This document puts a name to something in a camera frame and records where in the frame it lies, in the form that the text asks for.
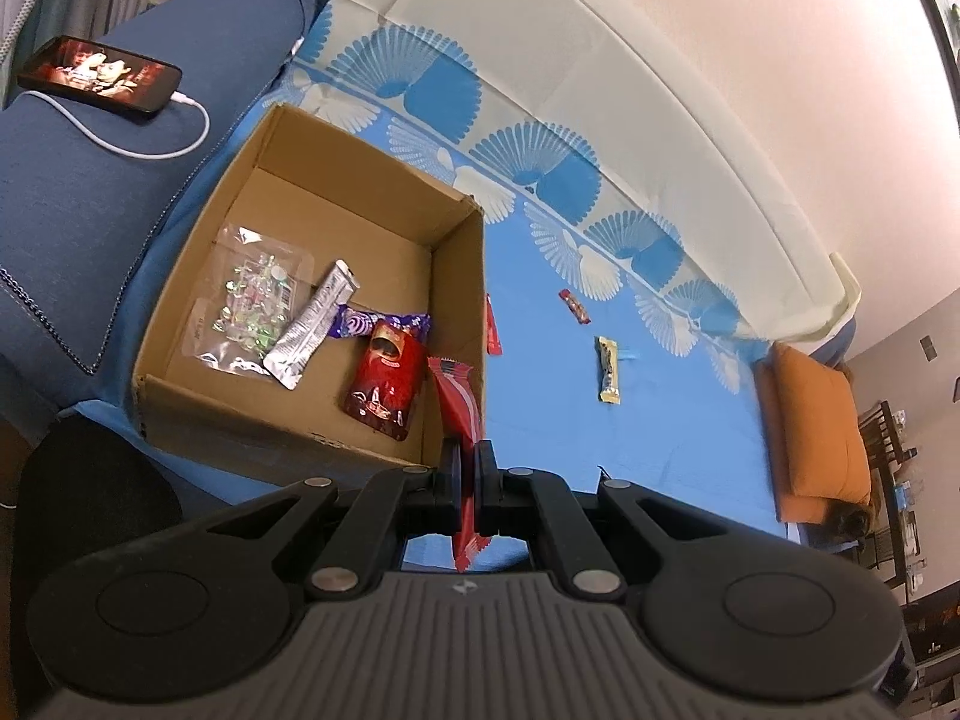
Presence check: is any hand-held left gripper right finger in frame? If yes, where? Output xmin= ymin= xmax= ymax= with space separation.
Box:
xmin=476 ymin=441 xmax=740 ymax=599

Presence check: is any black smartphone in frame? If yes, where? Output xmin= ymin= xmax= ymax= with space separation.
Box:
xmin=16 ymin=36 xmax=183 ymax=122

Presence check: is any dark wooden chair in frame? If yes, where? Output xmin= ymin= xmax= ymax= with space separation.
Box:
xmin=855 ymin=399 xmax=922 ymax=590

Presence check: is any clear bag of candies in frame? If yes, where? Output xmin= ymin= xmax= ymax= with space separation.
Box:
xmin=184 ymin=223 xmax=316 ymax=377

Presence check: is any orange pillow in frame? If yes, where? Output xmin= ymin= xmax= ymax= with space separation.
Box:
xmin=754 ymin=341 xmax=875 ymax=524

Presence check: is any red wafer packet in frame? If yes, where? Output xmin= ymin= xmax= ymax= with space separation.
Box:
xmin=426 ymin=356 xmax=493 ymax=572

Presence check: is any yellow snack bar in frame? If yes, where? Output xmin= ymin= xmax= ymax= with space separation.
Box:
xmin=595 ymin=336 xmax=625 ymax=407

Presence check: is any white charging cable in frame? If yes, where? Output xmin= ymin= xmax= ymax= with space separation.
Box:
xmin=22 ymin=88 xmax=211 ymax=161

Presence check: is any dark red snack pouch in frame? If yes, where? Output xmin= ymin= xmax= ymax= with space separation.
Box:
xmin=343 ymin=319 xmax=427 ymax=441

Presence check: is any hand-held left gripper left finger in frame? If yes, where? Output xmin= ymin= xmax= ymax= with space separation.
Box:
xmin=202 ymin=441 xmax=466 ymax=599

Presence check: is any purple snack bar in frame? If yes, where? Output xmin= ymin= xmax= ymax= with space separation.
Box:
xmin=330 ymin=304 xmax=432 ymax=342

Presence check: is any blue fan-print bedsheet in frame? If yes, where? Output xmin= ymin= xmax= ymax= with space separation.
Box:
xmin=58 ymin=0 xmax=863 ymax=575

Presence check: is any white bed frame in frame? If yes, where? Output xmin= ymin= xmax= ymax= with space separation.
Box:
xmin=829 ymin=251 xmax=865 ymax=342

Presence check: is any black silver snack packet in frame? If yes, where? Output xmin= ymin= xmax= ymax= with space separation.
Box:
xmin=262 ymin=260 xmax=361 ymax=391

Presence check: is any cardboard box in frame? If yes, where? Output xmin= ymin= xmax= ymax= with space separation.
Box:
xmin=131 ymin=103 xmax=488 ymax=490

